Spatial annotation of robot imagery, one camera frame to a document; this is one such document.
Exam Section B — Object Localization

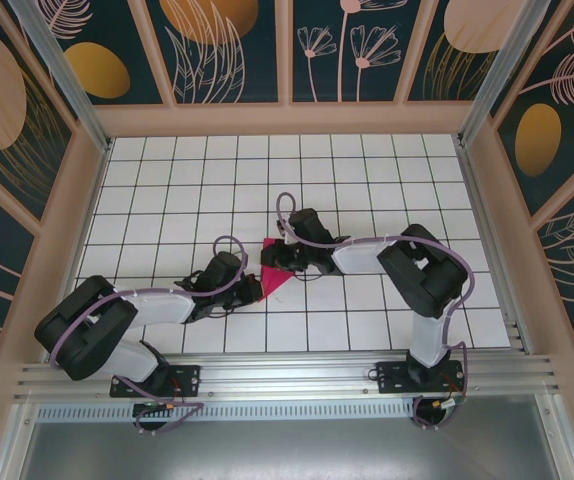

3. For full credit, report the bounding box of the grey metal sheet panel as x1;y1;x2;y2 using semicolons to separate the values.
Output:
14;418;566;480

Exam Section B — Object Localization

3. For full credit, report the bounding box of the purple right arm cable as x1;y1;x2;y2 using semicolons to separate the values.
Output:
275;192;478;432

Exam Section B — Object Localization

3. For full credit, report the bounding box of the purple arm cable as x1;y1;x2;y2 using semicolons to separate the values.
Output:
49;234;248;436
275;192;478;432

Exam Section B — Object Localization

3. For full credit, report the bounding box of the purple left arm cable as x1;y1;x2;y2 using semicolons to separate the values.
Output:
49;234;248;436

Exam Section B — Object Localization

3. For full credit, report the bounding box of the aluminium mounting rail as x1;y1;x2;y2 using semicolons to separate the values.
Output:
14;353;561;402

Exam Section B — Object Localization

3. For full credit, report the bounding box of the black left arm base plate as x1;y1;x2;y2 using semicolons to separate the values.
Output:
109;363;203;399

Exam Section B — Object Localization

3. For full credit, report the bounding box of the slotted grey cable duct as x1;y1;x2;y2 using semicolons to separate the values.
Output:
36;403;418;422

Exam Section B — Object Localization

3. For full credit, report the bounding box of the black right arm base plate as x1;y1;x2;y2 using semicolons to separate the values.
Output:
375;360;468;396

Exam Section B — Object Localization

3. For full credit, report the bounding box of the aluminium frame post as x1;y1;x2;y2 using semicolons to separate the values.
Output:
5;0;114;153
456;0;554;149

